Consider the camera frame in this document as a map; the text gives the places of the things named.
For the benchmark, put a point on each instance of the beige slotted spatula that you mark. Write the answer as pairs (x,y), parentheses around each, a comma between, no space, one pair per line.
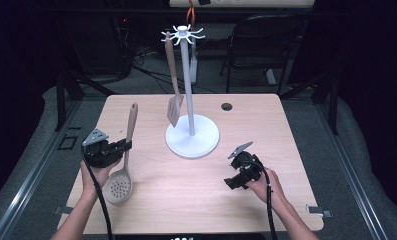
(174,108)

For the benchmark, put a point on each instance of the black metal stand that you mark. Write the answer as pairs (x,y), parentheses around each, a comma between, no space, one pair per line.
(61,100)
(332,106)

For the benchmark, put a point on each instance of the person's right hand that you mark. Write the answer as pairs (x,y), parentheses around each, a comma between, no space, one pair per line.
(269,186)

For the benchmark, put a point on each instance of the beige skimmer spoon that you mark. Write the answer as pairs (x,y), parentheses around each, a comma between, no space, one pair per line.
(119,188)

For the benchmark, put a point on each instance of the white utensil rack stand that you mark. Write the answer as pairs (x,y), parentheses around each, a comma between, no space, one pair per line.
(192,141)

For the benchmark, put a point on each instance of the metal floor rail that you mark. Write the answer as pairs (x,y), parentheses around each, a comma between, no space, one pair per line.
(26,186)
(352,180)

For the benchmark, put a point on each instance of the white table leg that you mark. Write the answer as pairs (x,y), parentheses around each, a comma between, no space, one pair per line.
(194,66)
(270,77)

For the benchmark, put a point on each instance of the person's left hand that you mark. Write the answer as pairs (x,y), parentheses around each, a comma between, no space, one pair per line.
(97,176)

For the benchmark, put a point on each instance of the black folding chair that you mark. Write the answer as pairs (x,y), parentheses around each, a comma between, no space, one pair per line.
(262,40)

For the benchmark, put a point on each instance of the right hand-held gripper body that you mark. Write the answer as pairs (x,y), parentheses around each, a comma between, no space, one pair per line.
(247,166)

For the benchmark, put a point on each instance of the metal table bracket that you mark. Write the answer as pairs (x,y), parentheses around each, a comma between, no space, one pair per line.
(319,211)
(64,210)

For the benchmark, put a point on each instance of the white table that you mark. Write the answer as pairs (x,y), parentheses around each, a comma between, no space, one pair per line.
(246,3)

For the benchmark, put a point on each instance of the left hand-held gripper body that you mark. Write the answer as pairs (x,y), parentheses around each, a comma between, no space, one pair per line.
(101,153)

